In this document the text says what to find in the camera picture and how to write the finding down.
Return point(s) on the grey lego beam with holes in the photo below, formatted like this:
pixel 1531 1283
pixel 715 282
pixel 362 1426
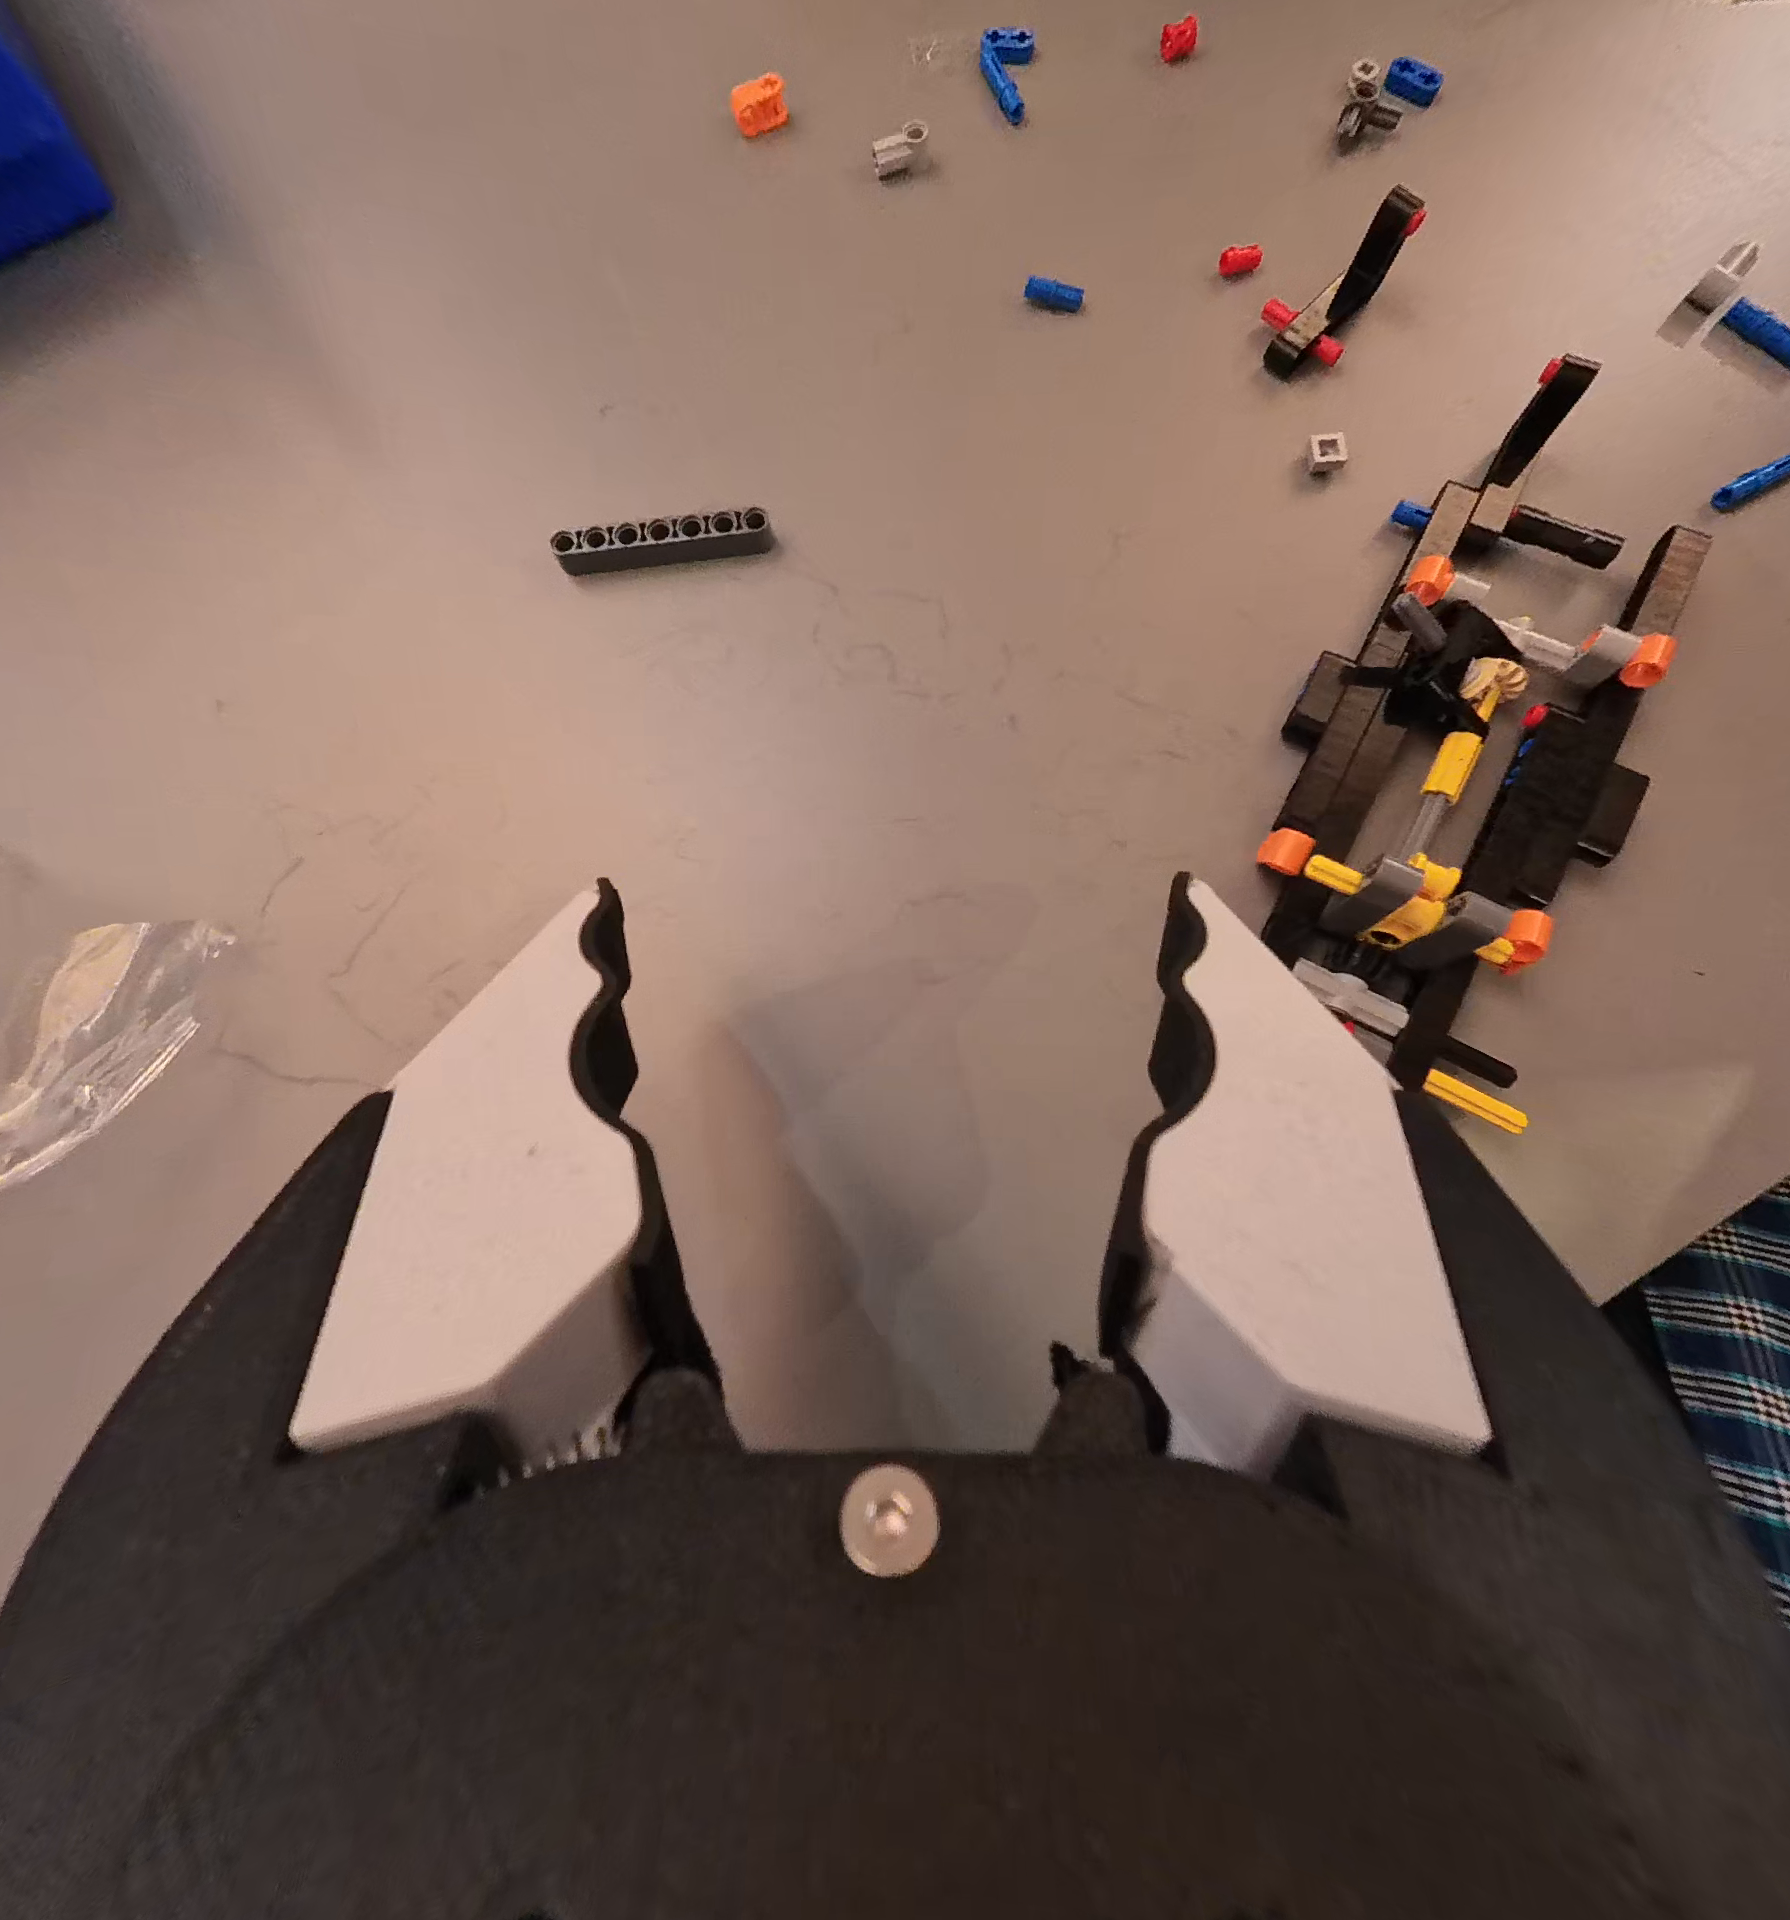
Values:
pixel 663 544

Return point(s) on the light grey lego axle connector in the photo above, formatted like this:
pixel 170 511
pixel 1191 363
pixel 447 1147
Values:
pixel 1720 285

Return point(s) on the short blue lego pin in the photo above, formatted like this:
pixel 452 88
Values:
pixel 1054 293

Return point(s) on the dark grey lego cross connector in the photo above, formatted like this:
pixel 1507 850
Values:
pixel 1368 121

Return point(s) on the grey lego pin connector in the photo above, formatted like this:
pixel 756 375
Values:
pixel 897 156

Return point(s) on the clear plastic bag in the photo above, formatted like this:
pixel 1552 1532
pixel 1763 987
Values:
pixel 57 1036

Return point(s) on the red lego connector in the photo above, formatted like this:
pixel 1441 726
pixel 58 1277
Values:
pixel 1179 40

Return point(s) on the blue plastic bin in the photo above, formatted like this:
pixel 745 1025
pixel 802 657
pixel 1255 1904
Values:
pixel 2 151

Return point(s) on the blue bent lego piece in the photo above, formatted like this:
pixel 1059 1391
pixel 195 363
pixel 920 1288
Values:
pixel 1002 84

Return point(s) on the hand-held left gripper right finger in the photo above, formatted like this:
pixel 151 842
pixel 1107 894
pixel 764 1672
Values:
pixel 1300 1230

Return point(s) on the red lego pin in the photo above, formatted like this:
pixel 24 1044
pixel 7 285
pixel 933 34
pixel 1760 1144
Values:
pixel 1239 260

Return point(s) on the small white square lego piece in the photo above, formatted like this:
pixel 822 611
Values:
pixel 1316 455

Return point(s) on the small blue lego connector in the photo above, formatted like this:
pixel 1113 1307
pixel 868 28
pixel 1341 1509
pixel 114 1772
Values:
pixel 1416 84

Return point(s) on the orange lego connector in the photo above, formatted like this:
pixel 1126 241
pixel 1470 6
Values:
pixel 757 106

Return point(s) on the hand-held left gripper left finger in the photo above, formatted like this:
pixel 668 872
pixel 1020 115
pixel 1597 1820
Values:
pixel 489 1230

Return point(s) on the person's plaid shirt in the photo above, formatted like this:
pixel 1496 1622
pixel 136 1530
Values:
pixel 1781 1426

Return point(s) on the long blue lego pin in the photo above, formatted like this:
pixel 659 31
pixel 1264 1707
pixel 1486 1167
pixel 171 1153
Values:
pixel 1773 336

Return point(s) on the thin blue lego axle pin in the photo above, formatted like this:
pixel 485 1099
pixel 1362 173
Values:
pixel 1761 480

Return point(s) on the black bent lego liftarm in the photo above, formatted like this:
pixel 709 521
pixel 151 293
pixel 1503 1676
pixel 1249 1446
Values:
pixel 1359 272

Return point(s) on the black lego car chassis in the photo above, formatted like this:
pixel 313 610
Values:
pixel 1555 794

